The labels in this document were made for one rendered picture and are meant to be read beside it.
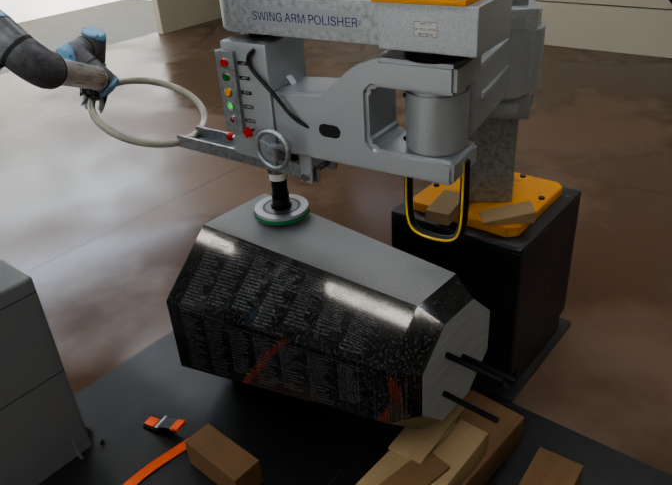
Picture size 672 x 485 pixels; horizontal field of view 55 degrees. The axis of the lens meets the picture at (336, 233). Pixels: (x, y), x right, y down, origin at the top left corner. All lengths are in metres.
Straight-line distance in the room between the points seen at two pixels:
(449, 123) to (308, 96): 0.49
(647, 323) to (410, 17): 2.17
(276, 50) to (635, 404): 2.04
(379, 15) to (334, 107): 0.35
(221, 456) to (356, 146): 1.27
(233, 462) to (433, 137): 1.40
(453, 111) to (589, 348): 1.67
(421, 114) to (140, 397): 1.86
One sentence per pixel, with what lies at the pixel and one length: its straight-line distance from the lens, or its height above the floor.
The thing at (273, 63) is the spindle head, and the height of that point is 1.47.
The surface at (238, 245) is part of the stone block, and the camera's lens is 2.47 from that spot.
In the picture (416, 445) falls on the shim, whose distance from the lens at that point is 2.38.
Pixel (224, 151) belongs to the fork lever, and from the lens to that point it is 2.54.
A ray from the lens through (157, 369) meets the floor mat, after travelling 3.23.
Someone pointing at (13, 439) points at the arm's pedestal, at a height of 0.28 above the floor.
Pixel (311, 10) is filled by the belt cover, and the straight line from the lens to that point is 2.03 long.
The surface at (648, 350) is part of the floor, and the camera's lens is 3.34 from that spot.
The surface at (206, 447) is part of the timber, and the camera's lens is 2.64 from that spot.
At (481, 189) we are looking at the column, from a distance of 2.72.
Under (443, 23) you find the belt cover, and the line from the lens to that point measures 1.81.
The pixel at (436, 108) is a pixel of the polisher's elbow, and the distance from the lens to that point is 1.93.
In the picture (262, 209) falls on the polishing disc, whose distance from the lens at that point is 2.54.
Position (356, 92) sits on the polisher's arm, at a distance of 2.03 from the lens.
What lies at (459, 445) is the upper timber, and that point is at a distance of 2.41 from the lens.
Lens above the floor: 2.04
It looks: 30 degrees down
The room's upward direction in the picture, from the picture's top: 4 degrees counter-clockwise
